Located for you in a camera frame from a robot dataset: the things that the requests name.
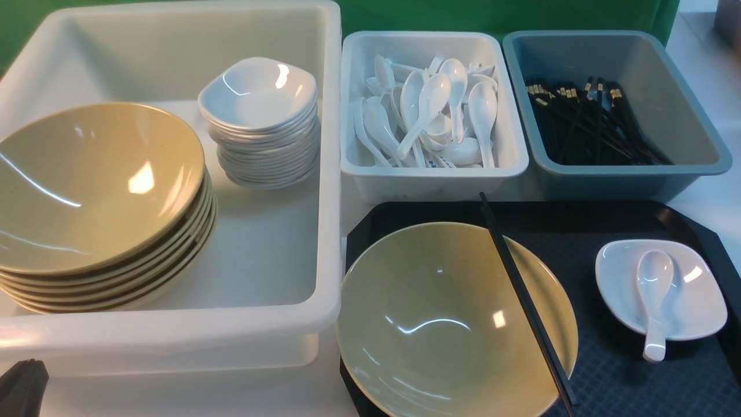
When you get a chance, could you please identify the white square sauce dish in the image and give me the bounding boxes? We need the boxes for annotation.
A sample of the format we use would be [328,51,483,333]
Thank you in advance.
[595,239,728,341]

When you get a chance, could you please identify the small white plastic bin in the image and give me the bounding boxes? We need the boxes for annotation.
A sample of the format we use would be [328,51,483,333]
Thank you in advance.
[340,31,529,205]

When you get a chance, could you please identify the pile of white spoons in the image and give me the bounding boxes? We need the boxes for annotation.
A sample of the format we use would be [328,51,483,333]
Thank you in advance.
[349,54,500,169]

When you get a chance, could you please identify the green backdrop cloth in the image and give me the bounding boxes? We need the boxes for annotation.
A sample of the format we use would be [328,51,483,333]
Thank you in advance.
[1,1,680,74]

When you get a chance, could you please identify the pile of black chopsticks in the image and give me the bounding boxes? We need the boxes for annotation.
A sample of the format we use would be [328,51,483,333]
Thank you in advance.
[526,76,673,166]

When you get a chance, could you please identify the blue-grey plastic bin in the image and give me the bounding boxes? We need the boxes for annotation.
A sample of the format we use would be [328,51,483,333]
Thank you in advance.
[502,31,732,203]

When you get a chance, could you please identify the large white plastic tub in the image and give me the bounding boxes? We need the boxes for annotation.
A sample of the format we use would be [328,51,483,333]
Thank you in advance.
[2,1,342,376]

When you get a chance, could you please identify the yellow-green noodle bowl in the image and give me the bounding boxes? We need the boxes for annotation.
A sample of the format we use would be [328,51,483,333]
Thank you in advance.
[336,222,559,416]

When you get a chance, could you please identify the white ceramic soup spoon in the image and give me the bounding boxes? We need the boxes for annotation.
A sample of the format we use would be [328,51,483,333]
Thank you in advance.
[637,249,674,363]

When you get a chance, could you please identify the stack of yellow-green bowls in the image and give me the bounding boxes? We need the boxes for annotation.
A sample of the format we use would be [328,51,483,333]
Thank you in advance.
[1,102,219,314]

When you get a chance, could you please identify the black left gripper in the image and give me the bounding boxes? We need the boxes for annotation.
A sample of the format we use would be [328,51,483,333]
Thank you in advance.
[1,359,49,416]

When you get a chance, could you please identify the stack of white dishes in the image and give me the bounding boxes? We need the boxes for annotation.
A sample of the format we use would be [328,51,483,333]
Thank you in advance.
[197,56,322,190]

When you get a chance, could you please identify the black chopsticks pair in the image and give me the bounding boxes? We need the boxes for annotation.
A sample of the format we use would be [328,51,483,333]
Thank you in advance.
[479,192,578,416]

